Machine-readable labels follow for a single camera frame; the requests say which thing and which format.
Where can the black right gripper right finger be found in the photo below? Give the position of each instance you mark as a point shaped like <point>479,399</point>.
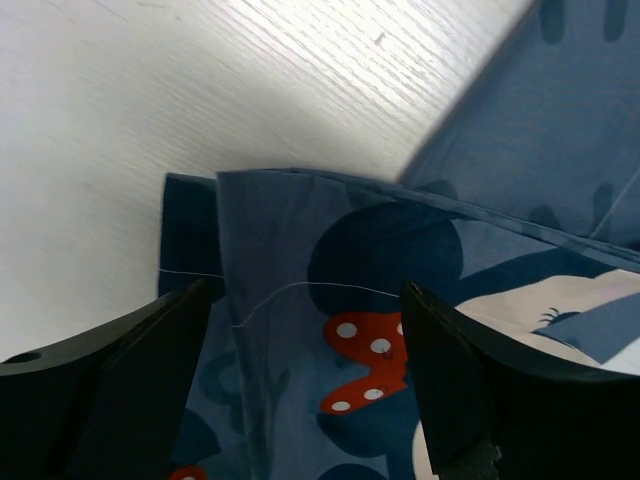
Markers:
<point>492,407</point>

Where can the blue cartoon print cloth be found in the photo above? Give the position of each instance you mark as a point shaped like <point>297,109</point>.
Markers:
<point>521,212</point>

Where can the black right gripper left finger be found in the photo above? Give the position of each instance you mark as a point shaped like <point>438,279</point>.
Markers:
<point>106,403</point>

